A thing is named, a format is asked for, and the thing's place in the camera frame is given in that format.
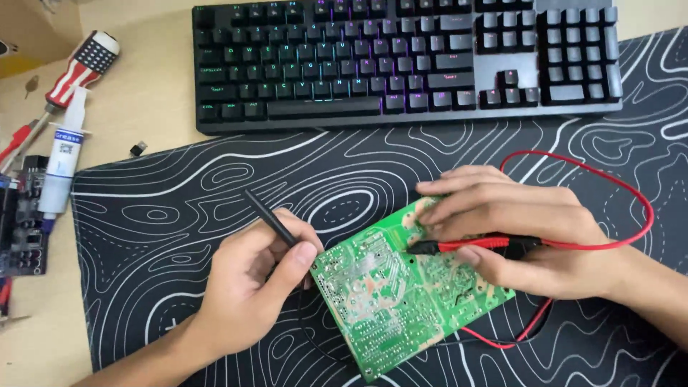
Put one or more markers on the black multimeter probe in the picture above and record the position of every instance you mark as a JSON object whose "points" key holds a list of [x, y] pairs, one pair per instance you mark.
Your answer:
{"points": [[269, 217]]}

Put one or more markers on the green circuit board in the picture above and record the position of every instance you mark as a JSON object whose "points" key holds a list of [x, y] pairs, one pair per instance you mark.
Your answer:
{"points": [[392, 301]]}

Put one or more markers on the dark computer circuit board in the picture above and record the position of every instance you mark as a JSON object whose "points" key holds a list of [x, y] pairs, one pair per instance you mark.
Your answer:
{"points": [[24, 226]]}

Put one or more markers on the small black electronic component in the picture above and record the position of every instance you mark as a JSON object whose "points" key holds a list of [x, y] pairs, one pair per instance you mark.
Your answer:
{"points": [[138, 148]]}

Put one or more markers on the person's left hand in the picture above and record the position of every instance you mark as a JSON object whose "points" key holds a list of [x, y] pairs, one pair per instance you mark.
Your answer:
{"points": [[242, 290]]}

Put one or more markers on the white thermal grease syringe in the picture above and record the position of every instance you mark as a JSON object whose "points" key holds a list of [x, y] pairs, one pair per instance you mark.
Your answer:
{"points": [[62, 161]]}

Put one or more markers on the person's right hand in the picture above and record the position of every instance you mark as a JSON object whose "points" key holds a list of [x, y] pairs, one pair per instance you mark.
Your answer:
{"points": [[537, 215]]}

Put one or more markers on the red multimeter probe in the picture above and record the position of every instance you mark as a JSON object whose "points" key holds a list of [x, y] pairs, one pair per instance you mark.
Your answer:
{"points": [[467, 245]]}

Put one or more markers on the small metal ejector pin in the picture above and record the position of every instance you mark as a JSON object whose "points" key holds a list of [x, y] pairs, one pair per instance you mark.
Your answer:
{"points": [[31, 85]]}

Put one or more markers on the black contour-line desk mat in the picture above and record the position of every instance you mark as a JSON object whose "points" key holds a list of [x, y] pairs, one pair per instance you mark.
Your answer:
{"points": [[188, 215]]}

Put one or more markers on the brown cardboard box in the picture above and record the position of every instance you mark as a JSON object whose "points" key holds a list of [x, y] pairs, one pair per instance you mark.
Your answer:
{"points": [[32, 32]]}

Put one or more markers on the black mechanical keyboard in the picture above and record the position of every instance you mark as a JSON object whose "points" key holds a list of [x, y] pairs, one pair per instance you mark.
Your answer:
{"points": [[376, 64]]}

